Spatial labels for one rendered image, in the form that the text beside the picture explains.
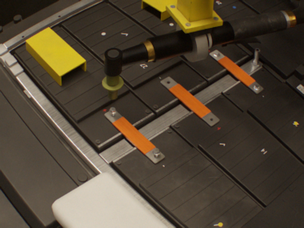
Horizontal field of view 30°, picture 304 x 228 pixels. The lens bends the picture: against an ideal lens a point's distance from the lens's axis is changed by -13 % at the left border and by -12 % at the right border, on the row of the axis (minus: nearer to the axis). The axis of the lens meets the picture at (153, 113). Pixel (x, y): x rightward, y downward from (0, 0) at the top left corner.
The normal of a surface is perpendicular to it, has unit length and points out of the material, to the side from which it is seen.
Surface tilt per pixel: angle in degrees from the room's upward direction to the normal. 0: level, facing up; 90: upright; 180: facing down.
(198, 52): 79
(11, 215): 0
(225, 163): 0
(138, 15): 0
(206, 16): 90
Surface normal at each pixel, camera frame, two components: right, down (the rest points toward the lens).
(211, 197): 0.04, -0.67
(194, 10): 0.43, 0.68
